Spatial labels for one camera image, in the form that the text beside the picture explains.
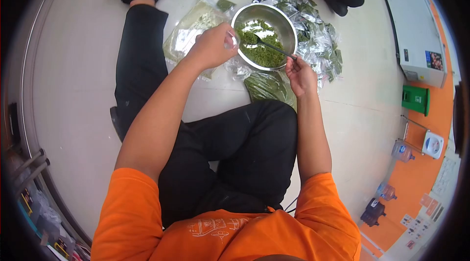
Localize person's left hand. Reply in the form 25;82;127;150
186;22;240;71

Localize person's right hand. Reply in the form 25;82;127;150
285;56;319;98

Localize person's right fingers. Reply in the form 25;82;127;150
285;56;307;82

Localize person's left fingers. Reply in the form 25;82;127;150
215;22;240;58

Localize small clear plastic bag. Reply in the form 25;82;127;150
224;30;241;50

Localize black long-handled spoon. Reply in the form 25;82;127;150
242;32;298;60

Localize crumpled empty clear bags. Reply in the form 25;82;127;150
224;56;258;82

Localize large clear bag green herbs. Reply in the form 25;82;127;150
244;70;297;111

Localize chopped green herbs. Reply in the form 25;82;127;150
236;19;287;68

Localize small bag of green herbs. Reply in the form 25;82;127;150
216;0;236;13

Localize stainless steel bowl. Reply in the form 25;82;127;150
231;3;298;72

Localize pile of small filled bags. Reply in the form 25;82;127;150
270;0;343;88

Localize large clear bag pale herbs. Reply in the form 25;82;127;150
163;0;230;80

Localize person's legs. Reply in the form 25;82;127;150
96;0;298;229

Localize green plastic box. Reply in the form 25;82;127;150
401;84;430;117

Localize white chest freezer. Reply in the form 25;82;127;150
370;0;448;89

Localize clear water jug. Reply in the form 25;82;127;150
377;183;398;202
391;140;416;163

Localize white weighing scale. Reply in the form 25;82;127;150
398;115;445;160

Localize dark water jug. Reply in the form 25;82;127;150
360;197;387;227

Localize person's body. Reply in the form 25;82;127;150
90;167;362;261

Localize cluttered metal shelf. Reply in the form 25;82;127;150
4;103;92;261

